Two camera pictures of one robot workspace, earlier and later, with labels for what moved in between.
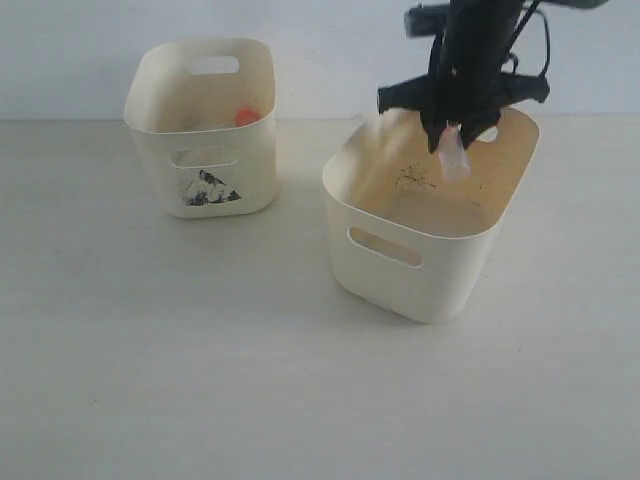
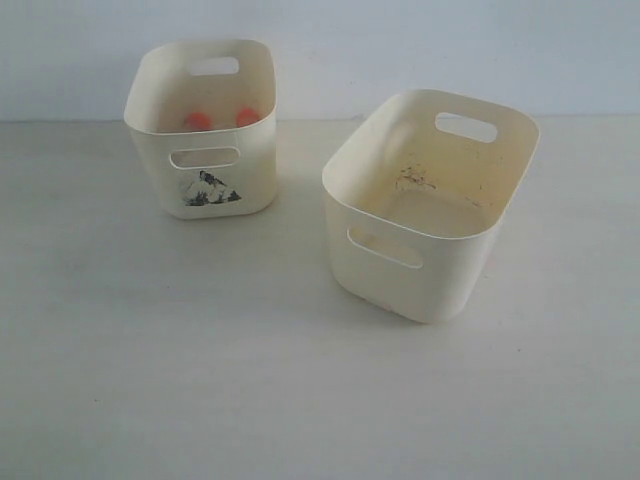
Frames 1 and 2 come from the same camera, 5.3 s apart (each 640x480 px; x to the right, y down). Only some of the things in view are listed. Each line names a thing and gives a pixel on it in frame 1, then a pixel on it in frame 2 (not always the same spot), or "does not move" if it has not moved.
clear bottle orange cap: (452, 153) to (198, 121)
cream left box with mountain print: (202, 115) does not move
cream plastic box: (400, 232) does not move
